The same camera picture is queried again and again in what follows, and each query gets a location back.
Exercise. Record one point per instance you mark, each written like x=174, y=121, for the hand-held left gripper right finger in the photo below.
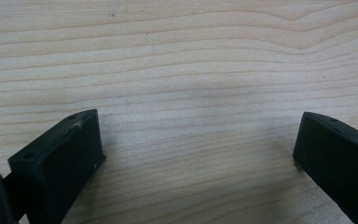
x=338, y=161

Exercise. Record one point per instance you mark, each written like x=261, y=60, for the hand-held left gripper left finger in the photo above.
x=56, y=168

